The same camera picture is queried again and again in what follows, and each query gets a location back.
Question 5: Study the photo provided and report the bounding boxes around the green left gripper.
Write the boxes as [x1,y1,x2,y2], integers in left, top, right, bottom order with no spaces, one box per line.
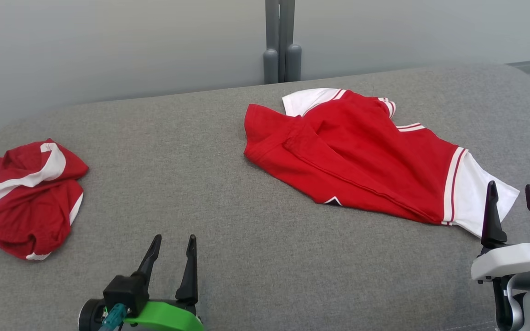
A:
[124,234,204,331]

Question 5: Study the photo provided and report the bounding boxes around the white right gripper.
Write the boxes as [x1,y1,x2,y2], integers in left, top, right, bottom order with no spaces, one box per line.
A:
[471,181,530,282]

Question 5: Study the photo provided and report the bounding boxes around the red shorts with white stripe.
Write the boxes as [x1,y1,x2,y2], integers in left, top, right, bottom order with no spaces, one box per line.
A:
[0,139,89,261]

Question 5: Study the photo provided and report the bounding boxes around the red jersey with white sleeves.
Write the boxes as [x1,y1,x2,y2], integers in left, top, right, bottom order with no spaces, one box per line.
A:
[244,88,520,237]

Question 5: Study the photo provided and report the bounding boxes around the grey fabric sofa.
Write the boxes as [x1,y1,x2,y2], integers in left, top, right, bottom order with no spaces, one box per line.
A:
[0,62,530,331]

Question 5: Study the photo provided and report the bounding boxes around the teal left camera cable connector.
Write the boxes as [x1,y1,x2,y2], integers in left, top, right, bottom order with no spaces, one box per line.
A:
[99,303,128,331]

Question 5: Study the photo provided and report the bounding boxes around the grey partition post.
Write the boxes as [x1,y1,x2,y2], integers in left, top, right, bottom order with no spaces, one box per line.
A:
[264,0,302,84]

